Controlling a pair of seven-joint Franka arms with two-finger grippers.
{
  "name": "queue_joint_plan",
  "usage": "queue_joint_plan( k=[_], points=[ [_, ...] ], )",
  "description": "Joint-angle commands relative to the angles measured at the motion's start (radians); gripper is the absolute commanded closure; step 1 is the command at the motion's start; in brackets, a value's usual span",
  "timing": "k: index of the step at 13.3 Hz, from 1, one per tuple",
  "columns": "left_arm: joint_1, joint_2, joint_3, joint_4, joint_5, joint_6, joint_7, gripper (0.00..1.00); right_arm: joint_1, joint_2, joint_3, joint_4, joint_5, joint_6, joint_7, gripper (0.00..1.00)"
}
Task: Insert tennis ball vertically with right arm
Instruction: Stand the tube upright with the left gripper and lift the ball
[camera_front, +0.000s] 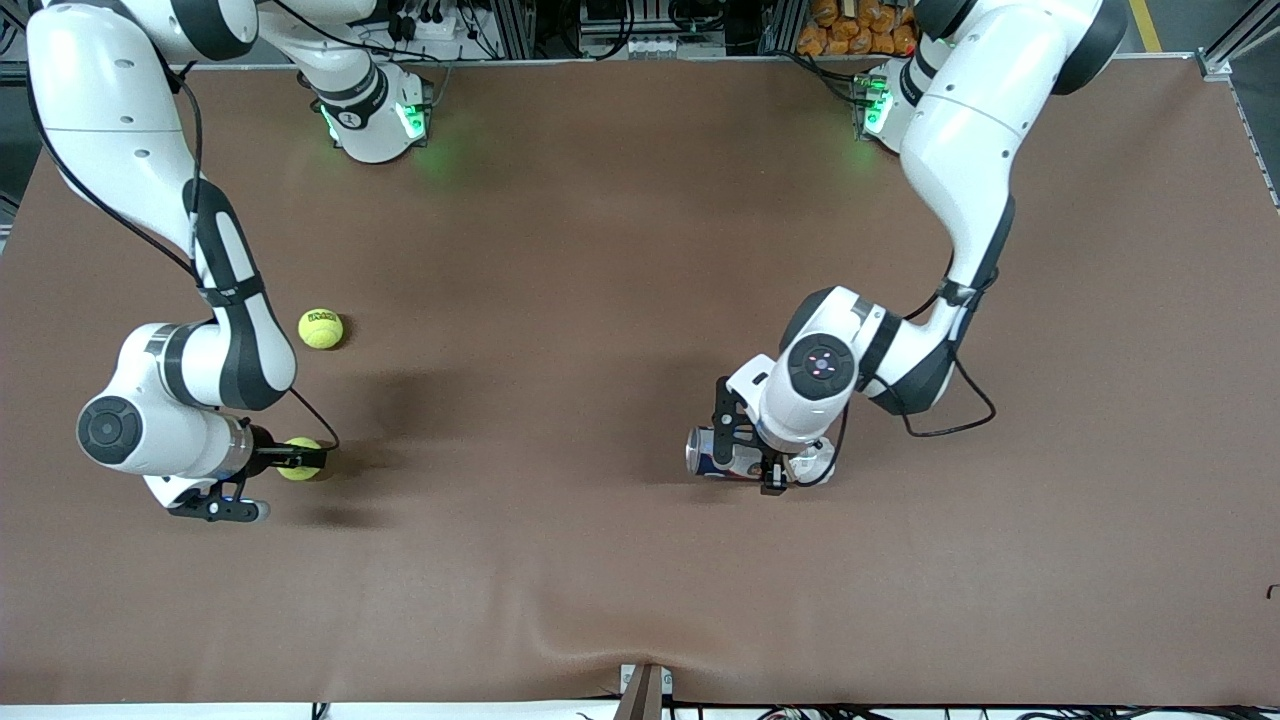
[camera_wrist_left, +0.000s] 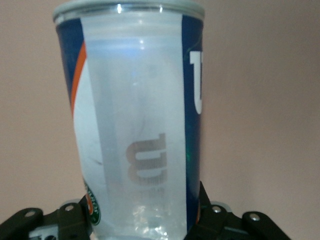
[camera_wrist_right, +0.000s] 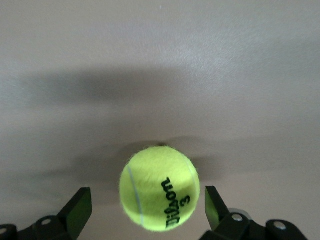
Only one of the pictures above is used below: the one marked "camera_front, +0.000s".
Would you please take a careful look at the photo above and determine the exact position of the tennis ball with Wilson print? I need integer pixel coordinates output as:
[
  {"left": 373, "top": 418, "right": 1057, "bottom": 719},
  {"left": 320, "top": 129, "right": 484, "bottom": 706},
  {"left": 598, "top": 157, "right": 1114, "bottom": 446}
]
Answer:
[{"left": 277, "top": 437, "right": 324, "bottom": 483}]

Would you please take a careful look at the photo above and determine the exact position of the tennis ball can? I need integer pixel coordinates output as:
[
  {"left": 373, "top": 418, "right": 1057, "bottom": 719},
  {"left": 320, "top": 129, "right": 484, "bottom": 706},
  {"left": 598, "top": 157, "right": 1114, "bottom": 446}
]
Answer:
[{"left": 685, "top": 425, "right": 837, "bottom": 488}]

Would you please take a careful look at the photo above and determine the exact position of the tennis ball with Roland Garros print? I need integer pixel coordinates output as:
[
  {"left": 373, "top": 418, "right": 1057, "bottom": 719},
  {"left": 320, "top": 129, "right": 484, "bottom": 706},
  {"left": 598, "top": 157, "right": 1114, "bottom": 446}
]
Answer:
[{"left": 298, "top": 308, "right": 344, "bottom": 351}]

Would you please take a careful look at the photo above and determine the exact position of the brown table mat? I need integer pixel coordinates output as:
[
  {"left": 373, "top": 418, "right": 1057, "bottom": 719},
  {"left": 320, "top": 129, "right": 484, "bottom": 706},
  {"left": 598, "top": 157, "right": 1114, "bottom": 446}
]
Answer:
[{"left": 0, "top": 55, "right": 1280, "bottom": 706}]

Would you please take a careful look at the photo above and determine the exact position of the white power strip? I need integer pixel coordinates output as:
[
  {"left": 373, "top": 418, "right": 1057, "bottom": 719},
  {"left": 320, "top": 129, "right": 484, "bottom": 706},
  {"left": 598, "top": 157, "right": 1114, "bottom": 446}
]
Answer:
[{"left": 385, "top": 5, "right": 471, "bottom": 46}]

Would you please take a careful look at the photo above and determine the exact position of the orange packaged goods pile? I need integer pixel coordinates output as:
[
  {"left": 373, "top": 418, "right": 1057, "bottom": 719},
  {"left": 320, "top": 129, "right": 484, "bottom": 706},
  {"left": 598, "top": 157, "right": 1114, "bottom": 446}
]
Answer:
[{"left": 797, "top": 0, "right": 921, "bottom": 57}]

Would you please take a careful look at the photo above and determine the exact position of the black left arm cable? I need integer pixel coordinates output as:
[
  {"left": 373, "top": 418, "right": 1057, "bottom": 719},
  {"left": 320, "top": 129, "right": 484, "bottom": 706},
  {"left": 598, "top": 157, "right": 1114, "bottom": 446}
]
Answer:
[{"left": 820, "top": 250, "right": 998, "bottom": 491}]

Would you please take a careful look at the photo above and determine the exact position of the table edge clamp bracket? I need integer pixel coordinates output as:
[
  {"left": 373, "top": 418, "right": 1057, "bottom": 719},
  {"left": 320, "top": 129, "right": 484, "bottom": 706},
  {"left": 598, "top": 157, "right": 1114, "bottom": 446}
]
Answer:
[{"left": 618, "top": 662, "right": 674, "bottom": 720}]

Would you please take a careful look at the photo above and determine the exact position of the aluminium frame post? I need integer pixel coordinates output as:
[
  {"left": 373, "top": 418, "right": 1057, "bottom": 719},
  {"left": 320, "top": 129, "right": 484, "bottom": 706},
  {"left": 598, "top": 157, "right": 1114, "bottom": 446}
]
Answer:
[
  {"left": 488, "top": 0, "right": 536, "bottom": 59},
  {"left": 762, "top": 0, "right": 807, "bottom": 56}
]

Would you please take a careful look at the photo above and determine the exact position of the aluminium frame strut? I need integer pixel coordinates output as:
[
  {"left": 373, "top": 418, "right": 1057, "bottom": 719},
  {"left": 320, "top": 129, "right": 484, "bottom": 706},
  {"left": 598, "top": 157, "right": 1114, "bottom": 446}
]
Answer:
[{"left": 1205, "top": 0, "right": 1280, "bottom": 71}]

